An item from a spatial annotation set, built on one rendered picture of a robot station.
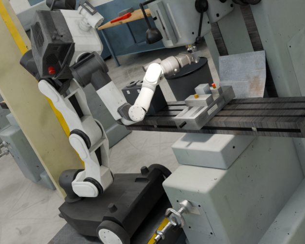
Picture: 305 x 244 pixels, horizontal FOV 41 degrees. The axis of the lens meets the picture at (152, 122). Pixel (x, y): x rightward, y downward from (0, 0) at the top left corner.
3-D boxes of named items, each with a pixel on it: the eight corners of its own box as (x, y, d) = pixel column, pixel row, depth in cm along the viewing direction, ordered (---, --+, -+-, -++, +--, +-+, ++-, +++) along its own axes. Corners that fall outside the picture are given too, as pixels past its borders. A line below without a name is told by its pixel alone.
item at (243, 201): (244, 283, 210) (205, 192, 189) (198, 266, 234) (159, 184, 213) (309, 187, 256) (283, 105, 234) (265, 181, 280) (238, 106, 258)
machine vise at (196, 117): (199, 130, 203) (191, 111, 199) (177, 129, 214) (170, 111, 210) (236, 96, 222) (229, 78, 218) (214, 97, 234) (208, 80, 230)
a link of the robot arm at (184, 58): (190, 49, 198) (169, 60, 196) (197, 67, 201) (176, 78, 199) (180, 48, 209) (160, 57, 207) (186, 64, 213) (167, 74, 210)
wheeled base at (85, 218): (56, 236, 262) (31, 196, 250) (102, 186, 298) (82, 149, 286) (129, 247, 223) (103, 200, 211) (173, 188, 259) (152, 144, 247)
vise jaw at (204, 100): (207, 106, 207) (205, 99, 206) (186, 106, 218) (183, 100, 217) (214, 100, 210) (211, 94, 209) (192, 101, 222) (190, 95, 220)
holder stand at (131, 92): (156, 114, 247) (143, 85, 240) (132, 114, 263) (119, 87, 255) (167, 104, 254) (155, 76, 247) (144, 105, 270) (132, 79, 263)
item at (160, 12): (173, 45, 193) (156, 3, 186) (167, 46, 196) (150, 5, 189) (178, 41, 196) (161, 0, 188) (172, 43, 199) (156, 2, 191)
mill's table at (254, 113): (306, 138, 173) (302, 122, 170) (127, 130, 265) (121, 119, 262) (327, 110, 186) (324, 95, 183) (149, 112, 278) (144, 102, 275)
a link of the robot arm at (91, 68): (91, 94, 181) (74, 68, 179) (90, 94, 190) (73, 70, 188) (113, 80, 183) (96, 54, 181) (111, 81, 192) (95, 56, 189)
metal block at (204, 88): (206, 98, 213) (202, 88, 211) (198, 98, 218) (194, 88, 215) (212, 93, 216) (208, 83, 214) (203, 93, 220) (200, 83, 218)
